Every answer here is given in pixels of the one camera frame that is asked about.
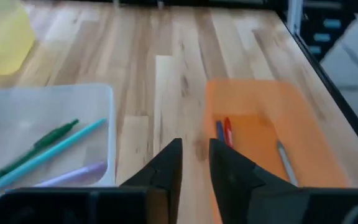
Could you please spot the grey crayon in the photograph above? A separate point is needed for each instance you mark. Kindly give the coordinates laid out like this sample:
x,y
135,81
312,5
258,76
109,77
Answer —
x,y
286,163

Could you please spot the clear plastic bin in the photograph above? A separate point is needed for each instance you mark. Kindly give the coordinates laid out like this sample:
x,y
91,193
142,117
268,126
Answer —
x,y
42,102

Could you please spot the green pen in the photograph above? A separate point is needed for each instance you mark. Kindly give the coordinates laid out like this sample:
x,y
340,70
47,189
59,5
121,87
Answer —
x,y
51,137

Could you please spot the silver metal bracket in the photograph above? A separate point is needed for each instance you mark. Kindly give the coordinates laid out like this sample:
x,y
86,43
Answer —
x,y
294,15

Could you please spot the purple pen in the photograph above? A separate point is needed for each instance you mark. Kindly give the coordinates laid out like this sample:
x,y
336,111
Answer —
x,y
79,172

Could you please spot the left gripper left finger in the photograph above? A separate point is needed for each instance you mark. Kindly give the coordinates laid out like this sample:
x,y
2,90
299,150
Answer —
x,y
135,202

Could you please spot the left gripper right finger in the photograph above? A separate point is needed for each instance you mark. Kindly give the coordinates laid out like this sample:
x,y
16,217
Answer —
x,y
259,202

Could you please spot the black box cyan labels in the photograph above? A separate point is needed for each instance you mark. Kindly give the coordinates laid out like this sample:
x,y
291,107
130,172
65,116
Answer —
x,y
309,40

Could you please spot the yellow translucent plastic bin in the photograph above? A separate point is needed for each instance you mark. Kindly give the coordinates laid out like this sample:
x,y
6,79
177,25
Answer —
x,y
8,46

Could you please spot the orange translucent plastic bin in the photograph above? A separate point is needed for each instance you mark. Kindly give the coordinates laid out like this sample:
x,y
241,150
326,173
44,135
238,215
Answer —
x,y
259,99

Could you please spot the black aluminium table frame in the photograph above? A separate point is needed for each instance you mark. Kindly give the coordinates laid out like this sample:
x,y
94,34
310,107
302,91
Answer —
x,y
337,93

